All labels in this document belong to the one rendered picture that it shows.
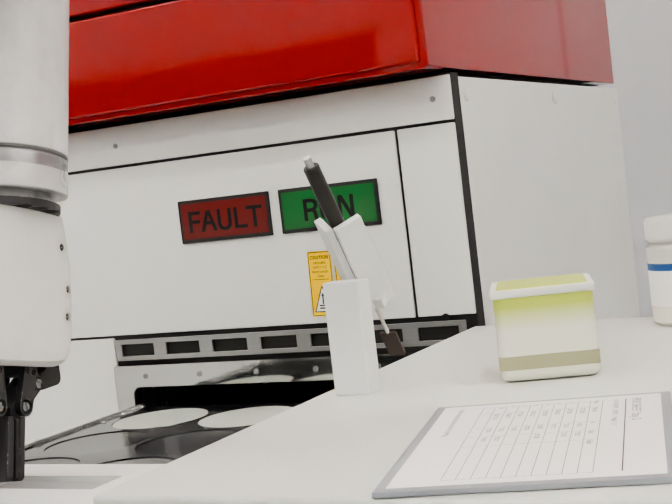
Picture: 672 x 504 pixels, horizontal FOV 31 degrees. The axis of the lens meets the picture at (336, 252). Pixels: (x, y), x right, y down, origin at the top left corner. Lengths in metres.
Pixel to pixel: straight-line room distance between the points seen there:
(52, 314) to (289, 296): 0.56
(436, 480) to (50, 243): 0.32
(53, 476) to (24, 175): 0.19
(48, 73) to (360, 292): 0.28
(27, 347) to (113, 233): 0.67
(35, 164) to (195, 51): 0.56
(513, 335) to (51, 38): 0.38
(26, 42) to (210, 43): 0.53
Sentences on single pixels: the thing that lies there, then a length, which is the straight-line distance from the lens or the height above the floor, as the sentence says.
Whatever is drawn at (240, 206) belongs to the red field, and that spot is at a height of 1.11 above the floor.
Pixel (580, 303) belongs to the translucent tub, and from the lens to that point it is 0.89.
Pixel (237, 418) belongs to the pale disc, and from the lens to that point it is 1.25.
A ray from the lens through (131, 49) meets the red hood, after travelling 1.37.
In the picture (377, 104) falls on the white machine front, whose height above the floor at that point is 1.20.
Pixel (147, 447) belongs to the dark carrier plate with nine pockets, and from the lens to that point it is 1.17.
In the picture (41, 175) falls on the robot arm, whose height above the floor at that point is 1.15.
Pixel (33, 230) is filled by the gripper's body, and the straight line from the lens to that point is 0.80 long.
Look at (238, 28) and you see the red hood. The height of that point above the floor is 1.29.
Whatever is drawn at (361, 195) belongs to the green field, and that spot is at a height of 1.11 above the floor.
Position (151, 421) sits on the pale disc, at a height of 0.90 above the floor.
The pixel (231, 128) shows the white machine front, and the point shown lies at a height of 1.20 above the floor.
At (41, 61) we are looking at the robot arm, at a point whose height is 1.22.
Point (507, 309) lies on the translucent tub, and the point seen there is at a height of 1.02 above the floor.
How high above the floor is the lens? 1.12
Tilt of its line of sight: 3 degrees down
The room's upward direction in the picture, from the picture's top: 7 degrees counter-clockwise
